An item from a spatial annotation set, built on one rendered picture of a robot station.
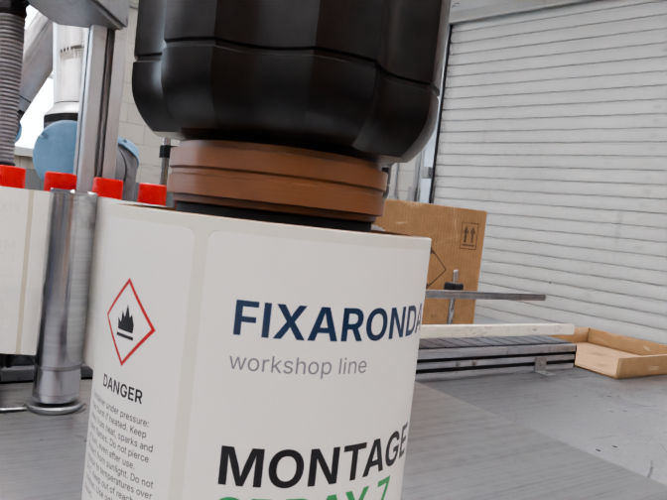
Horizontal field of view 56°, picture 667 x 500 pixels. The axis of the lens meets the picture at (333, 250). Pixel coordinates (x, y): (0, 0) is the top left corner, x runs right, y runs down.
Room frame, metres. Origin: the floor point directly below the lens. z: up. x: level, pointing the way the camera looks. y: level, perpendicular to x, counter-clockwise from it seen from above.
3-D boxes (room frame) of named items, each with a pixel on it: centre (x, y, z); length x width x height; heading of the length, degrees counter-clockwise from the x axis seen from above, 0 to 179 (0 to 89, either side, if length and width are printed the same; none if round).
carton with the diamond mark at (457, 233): (1.42, -0.14, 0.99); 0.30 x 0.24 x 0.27; 114
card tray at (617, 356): (1.34, -0.60, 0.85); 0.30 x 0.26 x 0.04; 125
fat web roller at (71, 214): (0.53, 0.22, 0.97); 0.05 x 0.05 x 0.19
